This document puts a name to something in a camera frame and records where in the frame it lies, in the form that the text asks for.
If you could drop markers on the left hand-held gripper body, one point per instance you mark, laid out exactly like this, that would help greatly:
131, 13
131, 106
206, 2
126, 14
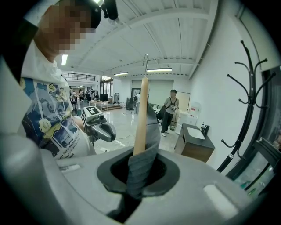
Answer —
91, 116

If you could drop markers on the wooden hanger with metal hook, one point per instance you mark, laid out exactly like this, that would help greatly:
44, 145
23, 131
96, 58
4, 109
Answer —
141, 114

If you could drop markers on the white sink basin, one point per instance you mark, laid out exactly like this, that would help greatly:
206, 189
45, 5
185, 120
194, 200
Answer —
196, 133

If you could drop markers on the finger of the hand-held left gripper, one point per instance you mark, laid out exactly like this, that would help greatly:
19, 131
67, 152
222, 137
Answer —
108, 131

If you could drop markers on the black metal coat rack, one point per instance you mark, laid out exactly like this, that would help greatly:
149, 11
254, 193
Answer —
250, 103

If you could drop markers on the low wooden table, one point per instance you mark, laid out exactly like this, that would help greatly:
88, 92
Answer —
98, 104

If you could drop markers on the black head-mounted camera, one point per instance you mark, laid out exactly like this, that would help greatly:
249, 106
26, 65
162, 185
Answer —
110, 8

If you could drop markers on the black speaker box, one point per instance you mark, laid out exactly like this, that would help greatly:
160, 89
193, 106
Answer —
130, 103

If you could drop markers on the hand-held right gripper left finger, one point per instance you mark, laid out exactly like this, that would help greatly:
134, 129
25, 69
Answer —
65, 189

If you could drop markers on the black faucet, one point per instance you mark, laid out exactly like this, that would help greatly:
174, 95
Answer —
205, 129

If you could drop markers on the dark wooden vanity cabinet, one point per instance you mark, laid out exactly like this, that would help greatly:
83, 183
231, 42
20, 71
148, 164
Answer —
193, 147

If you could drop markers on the grey clothing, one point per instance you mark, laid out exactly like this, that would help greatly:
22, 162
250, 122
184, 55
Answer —
142, 171

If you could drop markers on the black window frame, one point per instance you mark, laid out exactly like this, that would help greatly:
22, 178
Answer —
265, 140

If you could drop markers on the person's printed white shirt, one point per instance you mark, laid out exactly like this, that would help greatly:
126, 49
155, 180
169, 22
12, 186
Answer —
55, 105

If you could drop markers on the white water dispenser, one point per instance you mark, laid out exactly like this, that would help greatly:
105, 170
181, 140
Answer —
195, 108

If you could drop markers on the long ceiling light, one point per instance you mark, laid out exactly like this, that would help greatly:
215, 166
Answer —
64, 59
159, 70
121, 73

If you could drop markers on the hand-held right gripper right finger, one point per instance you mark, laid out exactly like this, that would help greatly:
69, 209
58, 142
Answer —
193, 204

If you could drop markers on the white storage box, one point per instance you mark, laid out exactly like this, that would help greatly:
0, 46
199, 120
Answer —
190, 120

